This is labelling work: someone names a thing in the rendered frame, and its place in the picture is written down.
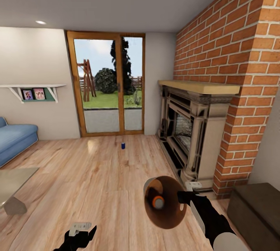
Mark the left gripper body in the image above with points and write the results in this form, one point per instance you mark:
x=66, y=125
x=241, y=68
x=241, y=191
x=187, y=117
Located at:
x=78, y=241

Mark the picture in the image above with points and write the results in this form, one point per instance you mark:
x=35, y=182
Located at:
x=39, y=93
x=27, y=94

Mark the trash can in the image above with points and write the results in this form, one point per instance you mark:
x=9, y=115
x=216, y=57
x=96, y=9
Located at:
x=170, y=216

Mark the cabinet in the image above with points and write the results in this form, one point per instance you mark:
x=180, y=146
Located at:
x=254, y=209

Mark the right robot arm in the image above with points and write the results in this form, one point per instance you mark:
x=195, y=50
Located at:
x=214, y=226

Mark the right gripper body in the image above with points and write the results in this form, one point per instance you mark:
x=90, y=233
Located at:
x=183, y=196

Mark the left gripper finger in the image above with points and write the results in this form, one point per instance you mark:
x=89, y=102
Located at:
x=91, y=233

